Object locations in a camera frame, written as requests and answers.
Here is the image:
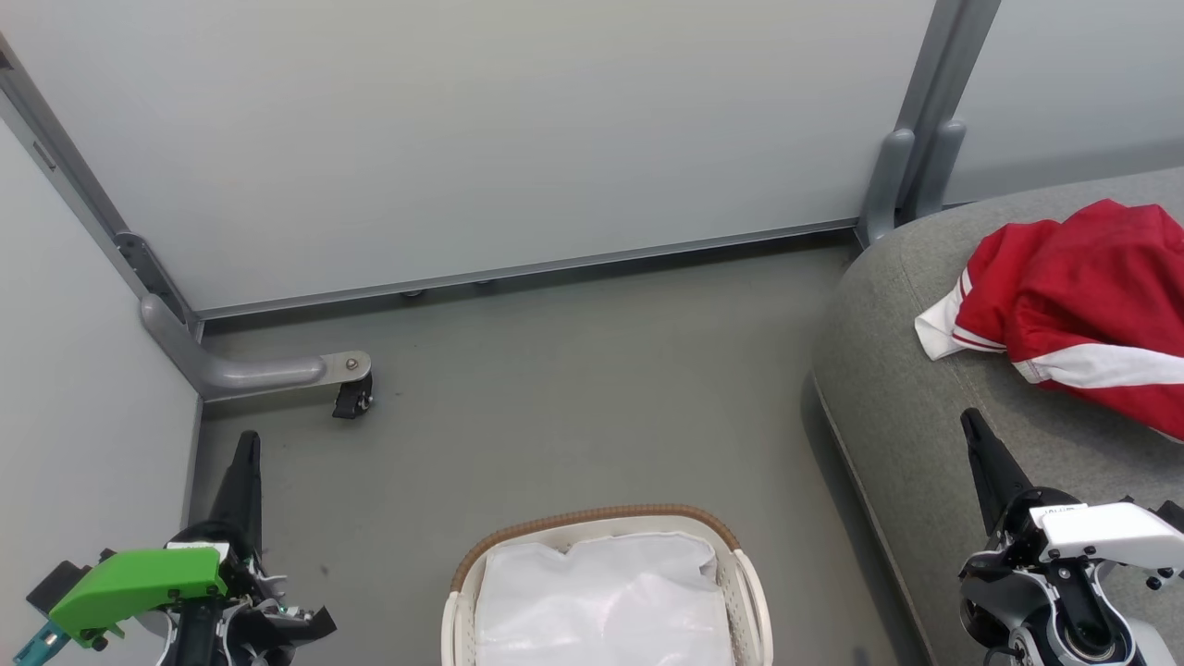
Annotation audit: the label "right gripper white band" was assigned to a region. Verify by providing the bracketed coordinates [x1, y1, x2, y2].
[960, 408, 1184, 593]

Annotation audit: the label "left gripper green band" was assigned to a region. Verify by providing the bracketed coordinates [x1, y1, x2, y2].
[48, 431, 290, 650]

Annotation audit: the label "red garment white patches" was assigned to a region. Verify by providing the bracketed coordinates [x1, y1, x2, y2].
[1004, 198, 1184, 444]

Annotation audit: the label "white laundry basket brown rim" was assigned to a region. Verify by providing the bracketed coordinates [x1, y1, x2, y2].
[440, 504, 774, 666]

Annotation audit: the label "white basket liner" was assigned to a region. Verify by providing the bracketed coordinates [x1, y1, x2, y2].
[475, 531, 738, 666]

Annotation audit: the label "grey fabric sofa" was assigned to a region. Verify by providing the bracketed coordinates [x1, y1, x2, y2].
[808, 166, 1184, 666]

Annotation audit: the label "black caster wheel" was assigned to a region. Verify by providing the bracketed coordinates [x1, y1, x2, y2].
[332, 374, 376, 421]

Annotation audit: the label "large white partition panel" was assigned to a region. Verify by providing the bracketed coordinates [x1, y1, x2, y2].
[0, 0, 937, 320]

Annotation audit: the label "grey partition post with foot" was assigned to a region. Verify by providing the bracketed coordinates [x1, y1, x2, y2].
[0, 32, 374, 404]

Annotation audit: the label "black cable teal connector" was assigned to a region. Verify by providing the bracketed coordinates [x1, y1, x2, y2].
[13, 620, 68, 666]

